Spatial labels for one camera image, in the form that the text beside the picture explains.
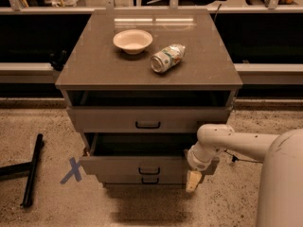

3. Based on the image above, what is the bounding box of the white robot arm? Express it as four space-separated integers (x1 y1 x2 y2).
186 124 303 227

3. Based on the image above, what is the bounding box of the grey drawer cabinet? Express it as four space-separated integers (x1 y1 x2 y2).
55 9 243 188

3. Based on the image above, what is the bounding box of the blue tape cross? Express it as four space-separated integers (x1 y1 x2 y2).
60 157 82 184

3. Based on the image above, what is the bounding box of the black clamp on rail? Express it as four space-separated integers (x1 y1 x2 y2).
49 50 67 71

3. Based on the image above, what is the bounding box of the grey drawer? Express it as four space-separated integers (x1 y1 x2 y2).
97 174 187 184
79 132 221 177
67 106 231 133

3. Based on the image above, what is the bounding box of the white paper bowl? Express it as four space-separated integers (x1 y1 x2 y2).
113 29 152 55

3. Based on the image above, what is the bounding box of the black stand leg left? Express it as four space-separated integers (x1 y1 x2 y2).
0 133 44 208

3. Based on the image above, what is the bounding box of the crushed drink can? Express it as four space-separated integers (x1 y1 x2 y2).
151 44 186 73

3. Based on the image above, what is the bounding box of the grey bottom drawer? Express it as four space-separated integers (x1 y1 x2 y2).
97 174 187 184

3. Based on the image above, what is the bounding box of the grey top drawer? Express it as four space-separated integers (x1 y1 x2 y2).
67 106 231 133

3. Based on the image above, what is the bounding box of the black floor cable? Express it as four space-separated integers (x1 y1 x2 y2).
223 148 263 165

